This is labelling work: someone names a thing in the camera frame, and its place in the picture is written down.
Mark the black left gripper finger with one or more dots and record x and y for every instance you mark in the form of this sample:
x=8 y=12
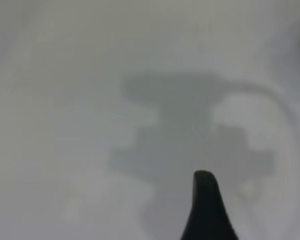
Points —
x=206 y=205

